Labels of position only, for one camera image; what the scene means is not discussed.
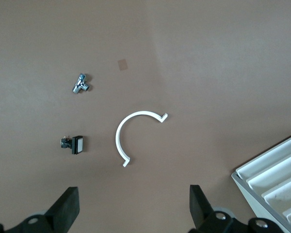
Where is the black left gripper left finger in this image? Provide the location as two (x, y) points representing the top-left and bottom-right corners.
(0, 186), (80, 233)

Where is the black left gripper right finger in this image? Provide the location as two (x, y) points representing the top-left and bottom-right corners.
(188, 184), (286, 233)

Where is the white plastic drawer cabinet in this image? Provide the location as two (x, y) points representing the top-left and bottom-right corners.
(230, 131), (291, 233)

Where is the white curved plastic clip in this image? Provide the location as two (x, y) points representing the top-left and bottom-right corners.
(115, 110), (169, 167)

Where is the chrome metal tee fitting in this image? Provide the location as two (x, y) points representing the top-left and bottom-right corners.
(71, 73), (91, 94)

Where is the small brown tape patch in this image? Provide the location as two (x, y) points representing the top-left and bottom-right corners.
(117, 58), (129, 72)

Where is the black switch with white face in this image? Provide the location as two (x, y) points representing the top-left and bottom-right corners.
(59, 135), (85, 155)

